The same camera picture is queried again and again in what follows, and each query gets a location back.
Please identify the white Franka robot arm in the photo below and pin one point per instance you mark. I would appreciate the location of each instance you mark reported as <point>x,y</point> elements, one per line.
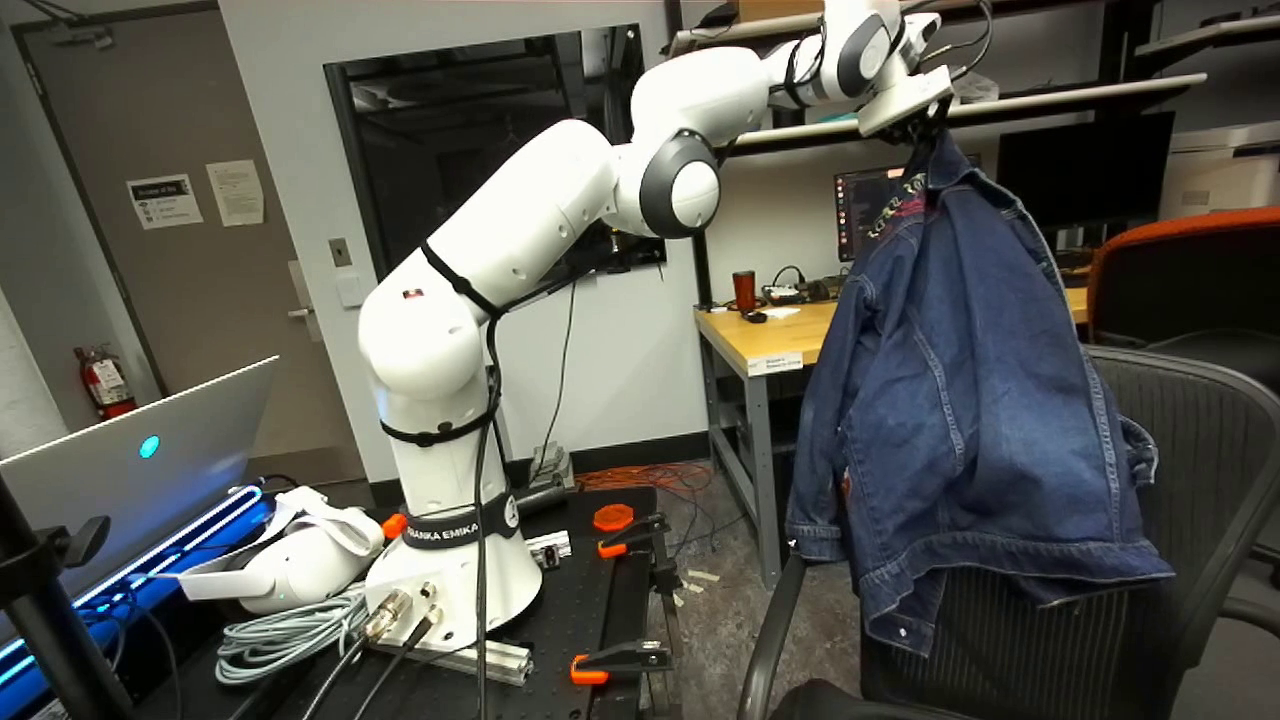
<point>533,214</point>

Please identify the dark mesh office chair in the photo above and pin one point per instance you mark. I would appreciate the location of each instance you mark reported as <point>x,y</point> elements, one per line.
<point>1203,493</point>

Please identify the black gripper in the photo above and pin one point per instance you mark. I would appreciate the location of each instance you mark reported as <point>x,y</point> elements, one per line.
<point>926,135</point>

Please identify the silver laptop with glowing logo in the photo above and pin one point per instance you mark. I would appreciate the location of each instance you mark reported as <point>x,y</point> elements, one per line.
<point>134,465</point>

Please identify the white VR headset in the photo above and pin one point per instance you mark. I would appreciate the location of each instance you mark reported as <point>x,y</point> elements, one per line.
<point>302,554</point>

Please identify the silver metal connector bars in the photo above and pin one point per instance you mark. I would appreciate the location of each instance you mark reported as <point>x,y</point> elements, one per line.
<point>447,647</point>

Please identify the dark monitor with coloured screen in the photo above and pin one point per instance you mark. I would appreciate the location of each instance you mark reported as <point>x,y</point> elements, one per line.
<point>873,206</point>

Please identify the blue denim jacket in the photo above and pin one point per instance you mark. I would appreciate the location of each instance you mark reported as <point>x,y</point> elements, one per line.
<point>963,400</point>

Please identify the large black monitor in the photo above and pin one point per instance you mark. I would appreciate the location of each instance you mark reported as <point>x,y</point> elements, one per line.
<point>1087,165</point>

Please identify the red fire extinguisher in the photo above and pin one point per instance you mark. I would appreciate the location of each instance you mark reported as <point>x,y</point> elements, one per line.
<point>106,385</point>

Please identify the dark framed window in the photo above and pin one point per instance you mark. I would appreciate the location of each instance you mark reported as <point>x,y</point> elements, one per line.
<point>442,135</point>

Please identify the red cup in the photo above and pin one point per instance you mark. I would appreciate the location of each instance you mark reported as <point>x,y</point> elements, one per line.
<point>747,290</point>

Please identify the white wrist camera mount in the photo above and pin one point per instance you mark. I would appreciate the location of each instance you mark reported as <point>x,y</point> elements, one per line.
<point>906,96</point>

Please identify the plain white paper notice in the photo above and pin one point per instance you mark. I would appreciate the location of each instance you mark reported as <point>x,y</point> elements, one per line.
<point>239,193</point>

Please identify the wall mounted shelf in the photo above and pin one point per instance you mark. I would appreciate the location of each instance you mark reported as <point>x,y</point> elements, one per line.
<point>1064,96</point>

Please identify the orange black bar clamp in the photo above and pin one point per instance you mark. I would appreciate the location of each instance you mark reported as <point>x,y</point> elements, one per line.
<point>622,524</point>
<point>615,667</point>

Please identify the white paper notice with header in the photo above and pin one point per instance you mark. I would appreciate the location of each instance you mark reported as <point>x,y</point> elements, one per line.
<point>164,202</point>

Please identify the wooden top workbench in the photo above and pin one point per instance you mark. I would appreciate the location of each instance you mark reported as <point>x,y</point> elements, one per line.
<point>766,340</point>

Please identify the orange backed office chair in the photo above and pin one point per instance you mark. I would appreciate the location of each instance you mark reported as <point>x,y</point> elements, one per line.
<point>1185,283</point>

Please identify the grey door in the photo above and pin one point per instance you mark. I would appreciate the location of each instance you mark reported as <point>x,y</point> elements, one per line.
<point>161,306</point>

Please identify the wall light switch plate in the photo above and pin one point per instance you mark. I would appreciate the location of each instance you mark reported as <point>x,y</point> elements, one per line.
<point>340,255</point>

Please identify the black tripod stand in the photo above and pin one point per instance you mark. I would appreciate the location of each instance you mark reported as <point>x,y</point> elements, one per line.
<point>47,613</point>

